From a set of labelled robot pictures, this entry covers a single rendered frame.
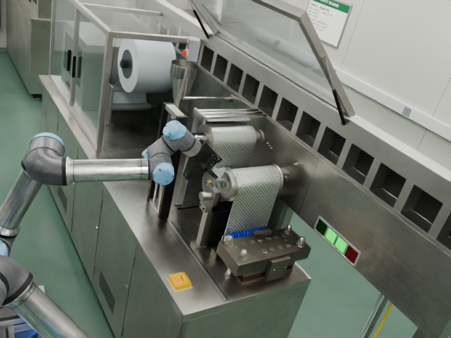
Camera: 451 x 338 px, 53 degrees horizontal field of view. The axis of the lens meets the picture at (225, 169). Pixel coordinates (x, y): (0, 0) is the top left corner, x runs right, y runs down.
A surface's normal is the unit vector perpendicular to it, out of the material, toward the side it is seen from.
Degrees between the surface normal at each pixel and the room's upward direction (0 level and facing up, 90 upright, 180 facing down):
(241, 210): 90
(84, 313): 0
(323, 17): 90
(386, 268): 90
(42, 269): 0
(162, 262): 0
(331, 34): 90
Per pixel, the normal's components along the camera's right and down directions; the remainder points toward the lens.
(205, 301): 0.22, -0.86
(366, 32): -0.83, 0.08
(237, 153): 0.50, 0.53
